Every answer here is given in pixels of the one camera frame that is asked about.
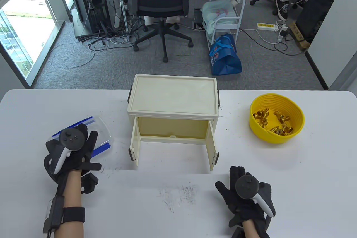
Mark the person's right thumb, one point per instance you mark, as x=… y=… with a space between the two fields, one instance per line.
x=223 y=190

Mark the white power adapter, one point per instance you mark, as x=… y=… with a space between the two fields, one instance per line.
x=282 y=33

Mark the black forearm sensor box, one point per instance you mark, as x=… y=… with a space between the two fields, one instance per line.
x=54 y=213

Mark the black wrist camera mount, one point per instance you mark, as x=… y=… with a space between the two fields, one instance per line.
x=89 y=183

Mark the person's left hand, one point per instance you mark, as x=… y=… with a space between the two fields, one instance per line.
x=89 y=148

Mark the pale green plastic bag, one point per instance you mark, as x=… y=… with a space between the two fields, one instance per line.
x=216 y=14

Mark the person's right hand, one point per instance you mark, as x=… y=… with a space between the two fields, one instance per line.
x=245 y=207

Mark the white metal utility cart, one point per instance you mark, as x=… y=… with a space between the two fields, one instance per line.
x=237 y=12

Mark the person's left thumb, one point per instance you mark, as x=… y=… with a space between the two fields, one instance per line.
x=93 y=166

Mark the person's left forearm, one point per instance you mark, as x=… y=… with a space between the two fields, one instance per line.
x=71 y=201

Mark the pile of gold chess pieces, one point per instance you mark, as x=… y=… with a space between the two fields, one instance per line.
x=276 y=122

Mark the white yellow power strip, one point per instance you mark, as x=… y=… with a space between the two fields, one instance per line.
x=267 y=26

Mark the blue shopping bag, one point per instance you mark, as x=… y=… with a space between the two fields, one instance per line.
x=224 y=56

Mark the clear blue-striped zip bag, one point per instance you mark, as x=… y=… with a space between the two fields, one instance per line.
x=101 y=134

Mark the person's right forearm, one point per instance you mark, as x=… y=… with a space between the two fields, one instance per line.
x=252 y=229

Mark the cardboard box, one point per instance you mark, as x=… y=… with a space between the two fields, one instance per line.
x=300 y=35

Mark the black and white controller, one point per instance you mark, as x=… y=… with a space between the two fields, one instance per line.
x=246 y=187
x=69 y=139

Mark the cream plastic storage cabinet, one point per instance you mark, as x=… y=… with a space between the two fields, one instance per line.
x=173 y=98

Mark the yellow ribbed bowl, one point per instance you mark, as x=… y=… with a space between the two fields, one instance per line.
x=274 y=136

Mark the black floor box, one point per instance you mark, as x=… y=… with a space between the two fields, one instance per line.
x=198 y=19

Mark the black computer tower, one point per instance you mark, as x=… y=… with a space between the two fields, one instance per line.
x=89 y=3

